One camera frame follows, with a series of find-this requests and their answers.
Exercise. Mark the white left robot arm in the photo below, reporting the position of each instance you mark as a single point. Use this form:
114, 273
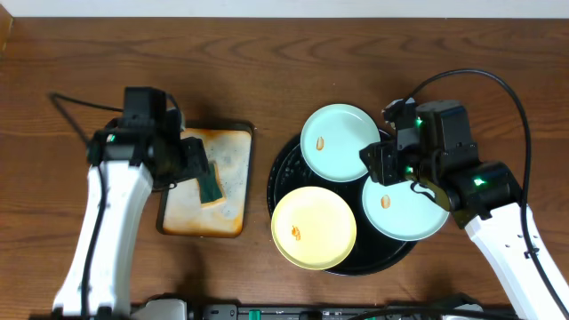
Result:
97, 285

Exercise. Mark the pale yellow plate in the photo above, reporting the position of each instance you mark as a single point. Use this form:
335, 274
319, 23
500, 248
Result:
313, 228

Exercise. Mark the rectangular soapy baking tray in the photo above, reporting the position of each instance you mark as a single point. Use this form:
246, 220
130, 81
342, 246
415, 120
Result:
229, 145

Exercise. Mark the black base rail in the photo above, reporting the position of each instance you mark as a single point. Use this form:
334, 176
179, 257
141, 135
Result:
455, 307

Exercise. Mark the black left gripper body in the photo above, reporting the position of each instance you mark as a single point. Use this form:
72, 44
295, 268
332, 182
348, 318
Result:
196, 158

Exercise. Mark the green and yellow sponge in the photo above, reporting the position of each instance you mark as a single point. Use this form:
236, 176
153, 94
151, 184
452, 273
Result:
210, 189

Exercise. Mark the mint green plate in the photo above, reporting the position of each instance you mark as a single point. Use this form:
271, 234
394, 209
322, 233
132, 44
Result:
332, 138
405, 211

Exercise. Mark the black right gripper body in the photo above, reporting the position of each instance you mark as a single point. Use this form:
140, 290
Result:
412, 164

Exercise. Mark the round black tray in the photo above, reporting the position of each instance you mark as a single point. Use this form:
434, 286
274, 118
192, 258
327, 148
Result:
372, 251

